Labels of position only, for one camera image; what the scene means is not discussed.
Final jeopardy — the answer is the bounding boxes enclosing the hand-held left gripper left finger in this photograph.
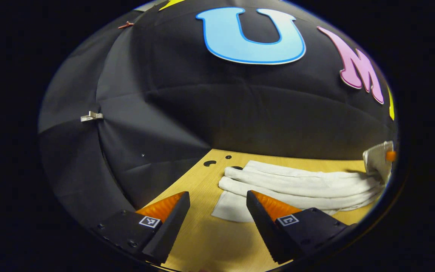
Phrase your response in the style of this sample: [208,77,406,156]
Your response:
[89,191,191,266]

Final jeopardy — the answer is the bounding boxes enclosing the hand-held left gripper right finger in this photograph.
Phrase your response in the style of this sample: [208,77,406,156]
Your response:
[246,190,356,264]

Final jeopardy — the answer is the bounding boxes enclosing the white jeans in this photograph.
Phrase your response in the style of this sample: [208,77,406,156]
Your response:
[211,141,395,223]

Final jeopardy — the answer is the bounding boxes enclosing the black backdrop cloth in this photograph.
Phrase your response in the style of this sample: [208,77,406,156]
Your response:
[38,0,398,227]

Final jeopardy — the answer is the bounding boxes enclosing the small white clip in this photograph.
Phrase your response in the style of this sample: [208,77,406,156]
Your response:
[80,111,104,122]

